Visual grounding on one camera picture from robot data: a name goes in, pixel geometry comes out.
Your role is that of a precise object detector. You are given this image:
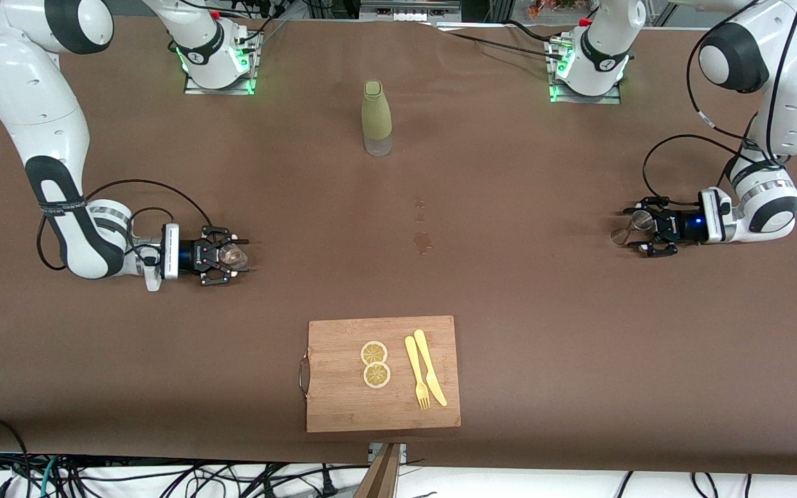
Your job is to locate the yellow plastic fork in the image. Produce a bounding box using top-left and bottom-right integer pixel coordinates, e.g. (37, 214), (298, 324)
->
(404, 335), (432, 410)

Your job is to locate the yellow plastic knife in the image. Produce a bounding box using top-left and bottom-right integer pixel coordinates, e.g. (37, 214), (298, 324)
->
(413, 329), (448, 407)

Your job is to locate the clear glass shaker cup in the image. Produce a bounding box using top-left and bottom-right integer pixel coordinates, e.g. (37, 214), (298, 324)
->
(219, 243), (249, 270)

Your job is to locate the green sleeved glass bottle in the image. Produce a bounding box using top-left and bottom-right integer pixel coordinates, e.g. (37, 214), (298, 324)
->
(361, 80), (394, 157)

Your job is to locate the orange colourful item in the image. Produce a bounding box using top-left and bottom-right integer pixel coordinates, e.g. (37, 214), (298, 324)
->
(526, 0), (589, 19)

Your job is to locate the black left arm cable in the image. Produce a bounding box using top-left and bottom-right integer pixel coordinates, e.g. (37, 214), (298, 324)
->
(642, 0), (797, 208)

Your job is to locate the long black table cable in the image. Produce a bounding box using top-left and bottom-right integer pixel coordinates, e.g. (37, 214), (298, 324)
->
(440, 30), (567, 62)

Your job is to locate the metal jigger measuring cup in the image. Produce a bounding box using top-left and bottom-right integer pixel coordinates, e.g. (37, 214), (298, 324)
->
(611, 211), (654, 246)

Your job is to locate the white power strip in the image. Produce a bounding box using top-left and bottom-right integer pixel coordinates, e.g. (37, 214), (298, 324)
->
(360, 0), (461, 23)

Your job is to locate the wooden post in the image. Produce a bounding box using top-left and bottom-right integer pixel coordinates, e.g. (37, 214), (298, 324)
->
(356, 443), (401, 498)

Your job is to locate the small metal bracket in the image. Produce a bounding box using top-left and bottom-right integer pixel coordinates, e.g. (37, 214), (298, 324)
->
(369, 443), (407, 465)

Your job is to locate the brown table mat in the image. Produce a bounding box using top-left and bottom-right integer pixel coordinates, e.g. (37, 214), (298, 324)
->
(0, 14), (797, 477)

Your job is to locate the short black table cable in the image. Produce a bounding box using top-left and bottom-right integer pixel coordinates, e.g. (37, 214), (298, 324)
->
(506, 19), (555, 44)

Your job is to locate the teal floor cable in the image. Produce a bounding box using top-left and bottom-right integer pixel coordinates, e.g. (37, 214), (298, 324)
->
(25, 456), (62, 498)

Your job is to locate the wooden cutting board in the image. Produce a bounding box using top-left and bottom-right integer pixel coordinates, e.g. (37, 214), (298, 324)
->
(300, 315), (461, 434)

